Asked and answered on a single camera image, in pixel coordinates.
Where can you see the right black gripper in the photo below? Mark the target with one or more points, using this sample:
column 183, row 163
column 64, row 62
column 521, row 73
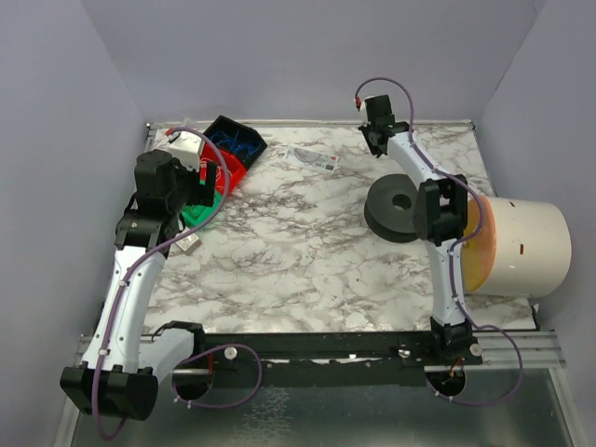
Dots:
column 373, row 137

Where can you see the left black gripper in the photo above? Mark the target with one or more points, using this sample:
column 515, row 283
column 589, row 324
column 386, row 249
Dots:
column 208, row 182

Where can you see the black cable spool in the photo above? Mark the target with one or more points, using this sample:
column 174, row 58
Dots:
column 389, row 207

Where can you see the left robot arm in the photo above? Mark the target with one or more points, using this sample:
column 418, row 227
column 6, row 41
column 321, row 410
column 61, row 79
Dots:
column 119, row 376

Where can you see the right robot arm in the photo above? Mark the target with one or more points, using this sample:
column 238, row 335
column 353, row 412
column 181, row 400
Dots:
column 439, row 216

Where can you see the green storage bin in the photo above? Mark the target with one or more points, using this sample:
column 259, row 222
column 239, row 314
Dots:
column 194, row 215

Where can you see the flat printed packet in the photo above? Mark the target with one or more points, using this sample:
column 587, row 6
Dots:
column 310, row 160

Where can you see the red storage bin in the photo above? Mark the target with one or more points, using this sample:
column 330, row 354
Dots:
column 235, row 168

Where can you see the black storage bin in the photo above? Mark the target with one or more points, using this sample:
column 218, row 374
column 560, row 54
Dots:
column 244, row 142

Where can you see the white cylindrical container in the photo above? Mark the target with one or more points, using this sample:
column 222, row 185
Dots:
column 523, row 249

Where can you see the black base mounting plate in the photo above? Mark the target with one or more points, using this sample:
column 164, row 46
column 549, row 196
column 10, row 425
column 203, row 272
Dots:
column 317, row 359

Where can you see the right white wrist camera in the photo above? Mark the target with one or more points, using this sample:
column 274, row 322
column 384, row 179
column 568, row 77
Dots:
column 360, row 103

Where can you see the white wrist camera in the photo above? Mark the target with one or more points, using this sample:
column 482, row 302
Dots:
column 360, row 103
column 187, row 147

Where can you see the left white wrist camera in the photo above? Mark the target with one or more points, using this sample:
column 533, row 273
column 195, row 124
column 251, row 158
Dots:
column 187, row 147

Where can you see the aluminium table edge rail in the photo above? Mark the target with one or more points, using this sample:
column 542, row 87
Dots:
column 307, row 123

